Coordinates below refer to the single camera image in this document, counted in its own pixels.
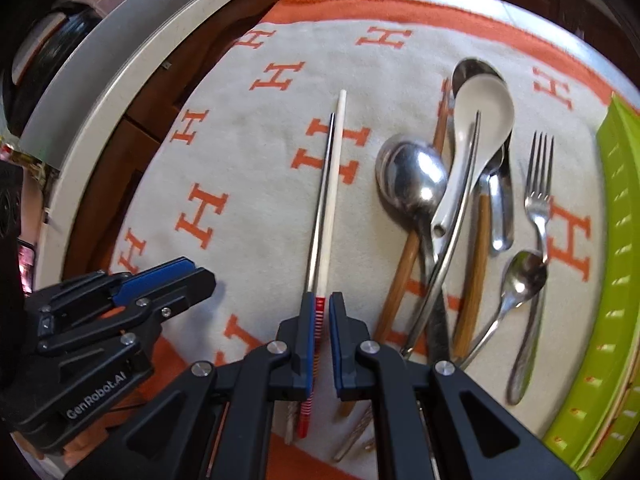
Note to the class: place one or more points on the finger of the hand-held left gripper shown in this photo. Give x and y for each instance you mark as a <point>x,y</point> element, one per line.
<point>150,280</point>
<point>185,290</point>

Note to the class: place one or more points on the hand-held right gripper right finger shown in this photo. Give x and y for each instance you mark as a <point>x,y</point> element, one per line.
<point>336,345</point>

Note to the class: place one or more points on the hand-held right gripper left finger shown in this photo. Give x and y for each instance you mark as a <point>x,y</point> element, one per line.
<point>312,345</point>

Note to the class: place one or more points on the steel chopstick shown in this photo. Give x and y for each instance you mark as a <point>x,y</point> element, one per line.
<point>320,210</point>

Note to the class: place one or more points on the white chopstick red striped end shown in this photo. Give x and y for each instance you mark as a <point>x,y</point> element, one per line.
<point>336,160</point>

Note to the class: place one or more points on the large steel spoon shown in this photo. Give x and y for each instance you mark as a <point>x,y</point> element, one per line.
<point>431,292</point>
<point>410,175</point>

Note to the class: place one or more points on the steel fork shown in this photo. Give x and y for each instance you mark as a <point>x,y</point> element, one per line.
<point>539,200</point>

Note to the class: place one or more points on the green plastic tray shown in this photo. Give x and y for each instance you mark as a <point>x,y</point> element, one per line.
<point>615,260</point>

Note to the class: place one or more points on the orange white printed blanket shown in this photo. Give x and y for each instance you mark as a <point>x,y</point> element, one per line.
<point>250,135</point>

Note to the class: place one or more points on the small steel spoon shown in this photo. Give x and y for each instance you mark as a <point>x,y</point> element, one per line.
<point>525,272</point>

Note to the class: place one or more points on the long steel spoon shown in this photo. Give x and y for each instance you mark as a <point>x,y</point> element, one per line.
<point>502,220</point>

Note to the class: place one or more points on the black pressure cooker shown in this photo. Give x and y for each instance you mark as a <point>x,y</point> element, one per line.
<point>55,40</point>

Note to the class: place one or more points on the white ceramic spoon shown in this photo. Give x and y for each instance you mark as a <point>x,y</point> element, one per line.
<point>495,105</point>

